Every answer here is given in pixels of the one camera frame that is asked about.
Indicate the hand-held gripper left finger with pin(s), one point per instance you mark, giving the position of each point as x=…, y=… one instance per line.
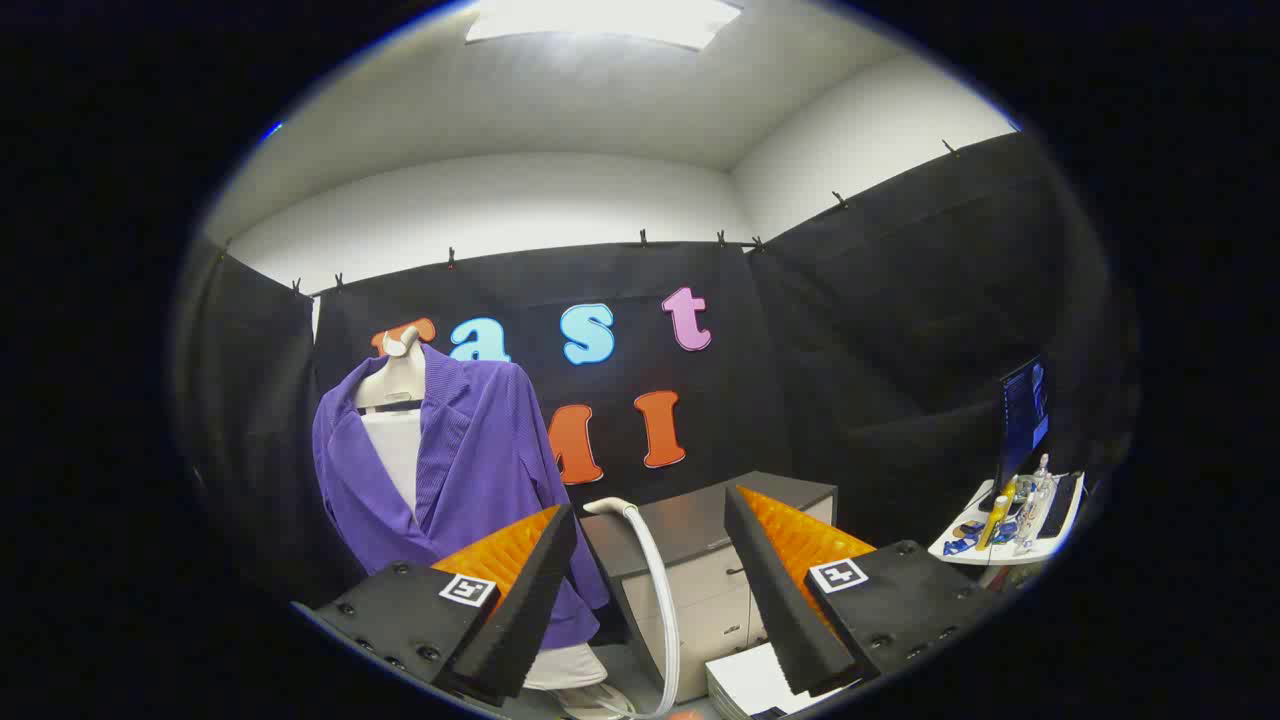
x=530, y=610

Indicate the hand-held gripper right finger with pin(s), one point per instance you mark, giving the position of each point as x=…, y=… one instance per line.
x=780, y=600

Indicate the white garment steamer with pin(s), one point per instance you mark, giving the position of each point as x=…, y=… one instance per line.
x=660, y=590

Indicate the white cabinet with grey top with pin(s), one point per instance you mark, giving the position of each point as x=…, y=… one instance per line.
x=700, y=590

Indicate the white side table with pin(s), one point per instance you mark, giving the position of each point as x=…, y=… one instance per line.
x=958, y=553

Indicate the white mannequin torso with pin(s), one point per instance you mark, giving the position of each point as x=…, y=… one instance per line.
x=395, y=450

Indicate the yellow bottle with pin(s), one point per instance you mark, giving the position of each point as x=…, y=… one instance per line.
x=993, y=522

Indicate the black backdrop cloth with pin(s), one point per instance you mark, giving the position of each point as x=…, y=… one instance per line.
x=850, y=350

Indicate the clear plastic bottle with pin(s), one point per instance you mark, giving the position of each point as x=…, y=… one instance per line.
x=1032, y=505

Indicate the black keyboard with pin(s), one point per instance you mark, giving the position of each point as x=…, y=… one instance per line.
x=1060, y=505

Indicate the black computer monitor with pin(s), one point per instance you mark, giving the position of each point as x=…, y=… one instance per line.
x=1025, y=410

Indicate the ceiling light panel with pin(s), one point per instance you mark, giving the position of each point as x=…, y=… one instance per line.
x=600, y=20

